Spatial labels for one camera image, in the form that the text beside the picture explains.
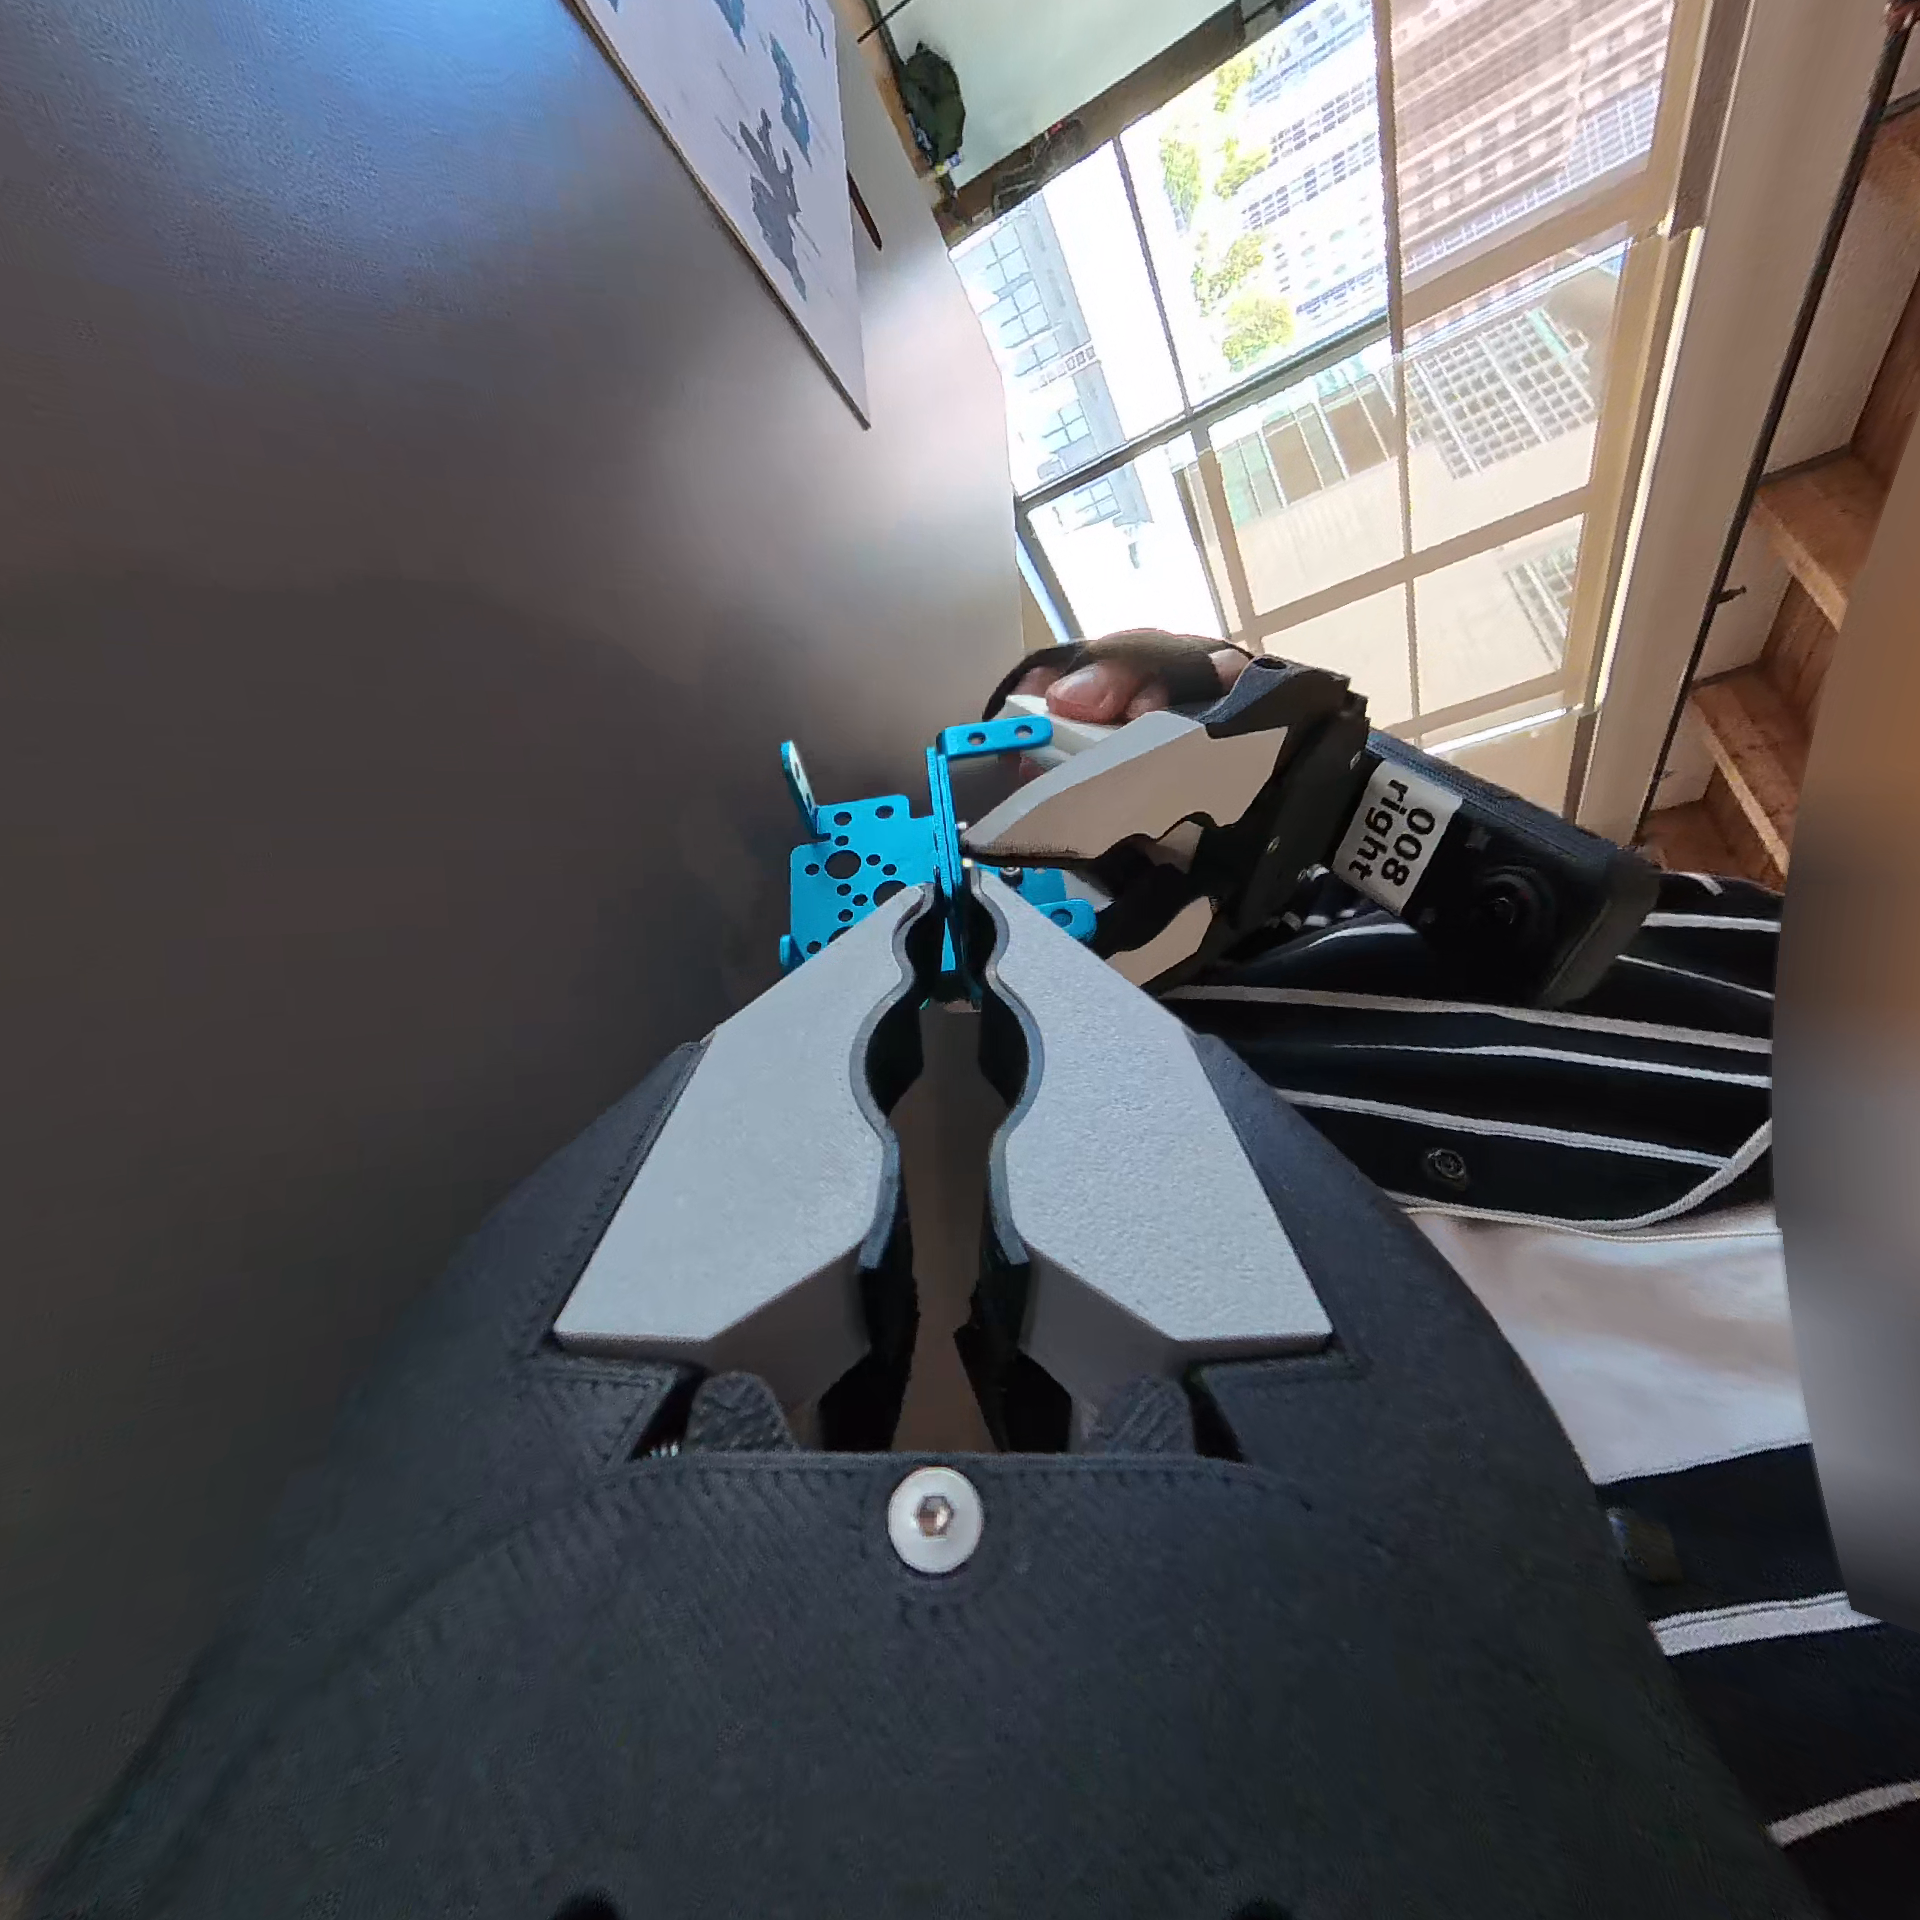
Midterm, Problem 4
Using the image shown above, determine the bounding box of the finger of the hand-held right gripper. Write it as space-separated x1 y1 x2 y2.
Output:
955 713 1292 870
1019 857 1251 995

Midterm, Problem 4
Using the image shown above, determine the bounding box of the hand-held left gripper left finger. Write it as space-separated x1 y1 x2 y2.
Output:
551 885 937 1452

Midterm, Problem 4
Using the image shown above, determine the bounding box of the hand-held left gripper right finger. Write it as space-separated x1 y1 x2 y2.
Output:
973 874 1337 1452

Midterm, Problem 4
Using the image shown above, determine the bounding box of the blue metal bracket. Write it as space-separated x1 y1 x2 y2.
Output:
776 716 1103 1011

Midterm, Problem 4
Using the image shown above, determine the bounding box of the dark desk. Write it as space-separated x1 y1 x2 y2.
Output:
0 0 1082 1920

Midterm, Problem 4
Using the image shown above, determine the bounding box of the person's right hand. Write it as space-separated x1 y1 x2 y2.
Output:
1038 641 1255 723

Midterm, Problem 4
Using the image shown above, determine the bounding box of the dark green backpack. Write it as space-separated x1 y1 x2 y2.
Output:
895 41 973 166

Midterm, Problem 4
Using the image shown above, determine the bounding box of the instruction booklet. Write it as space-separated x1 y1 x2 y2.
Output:
577 0 873 431

